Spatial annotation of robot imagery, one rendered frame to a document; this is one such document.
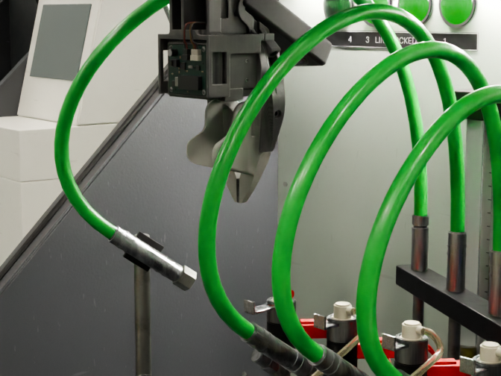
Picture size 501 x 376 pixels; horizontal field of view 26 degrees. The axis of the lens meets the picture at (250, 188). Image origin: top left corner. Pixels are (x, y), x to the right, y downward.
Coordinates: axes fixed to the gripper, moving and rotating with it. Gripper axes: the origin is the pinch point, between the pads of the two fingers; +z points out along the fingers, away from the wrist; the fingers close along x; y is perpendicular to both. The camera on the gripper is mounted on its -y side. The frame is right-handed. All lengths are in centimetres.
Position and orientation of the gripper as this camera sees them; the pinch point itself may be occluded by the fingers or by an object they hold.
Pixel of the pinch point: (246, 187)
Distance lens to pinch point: 98.2
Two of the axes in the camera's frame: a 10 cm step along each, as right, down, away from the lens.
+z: 0.0, 9.9, 1.6
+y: -7.5, 1.0, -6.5
